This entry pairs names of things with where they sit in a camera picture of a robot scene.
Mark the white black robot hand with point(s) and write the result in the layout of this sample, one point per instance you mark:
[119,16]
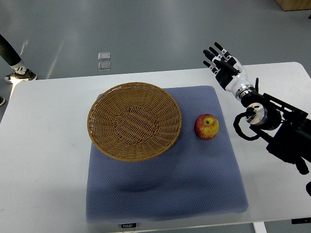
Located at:
[228,71]

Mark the red yellow apple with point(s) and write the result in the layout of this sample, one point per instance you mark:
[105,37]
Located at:
[206,127]

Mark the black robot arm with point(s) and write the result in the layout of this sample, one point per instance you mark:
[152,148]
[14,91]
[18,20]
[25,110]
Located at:
[285,128]

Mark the brown wicker basket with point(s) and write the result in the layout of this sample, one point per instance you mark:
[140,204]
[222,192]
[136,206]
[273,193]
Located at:
[134,122]

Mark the wooden box corner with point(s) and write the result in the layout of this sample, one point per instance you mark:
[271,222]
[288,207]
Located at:
[294,5]

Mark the blue quilted cushion mat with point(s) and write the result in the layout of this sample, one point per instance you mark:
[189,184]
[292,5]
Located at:
[194,177]

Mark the lower metal floor plate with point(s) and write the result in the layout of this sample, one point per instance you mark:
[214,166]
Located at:
[104,65]

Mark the metal floor plate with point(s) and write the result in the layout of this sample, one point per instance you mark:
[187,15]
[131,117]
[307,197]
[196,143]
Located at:
[104,65]
[104,56]

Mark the upper metal floor plate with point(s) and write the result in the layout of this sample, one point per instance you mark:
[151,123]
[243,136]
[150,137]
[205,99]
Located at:
[104,56]

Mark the white table leg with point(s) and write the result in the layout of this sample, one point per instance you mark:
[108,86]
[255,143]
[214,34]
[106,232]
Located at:
[259,227]

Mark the black table control panel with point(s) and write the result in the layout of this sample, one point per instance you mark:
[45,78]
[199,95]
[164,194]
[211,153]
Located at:
[301,220]

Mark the black table label tag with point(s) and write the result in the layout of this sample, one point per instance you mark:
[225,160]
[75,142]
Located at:
[128,225]

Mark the person leg dark trousers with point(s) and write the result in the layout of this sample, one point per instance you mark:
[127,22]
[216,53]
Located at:
[8,53]

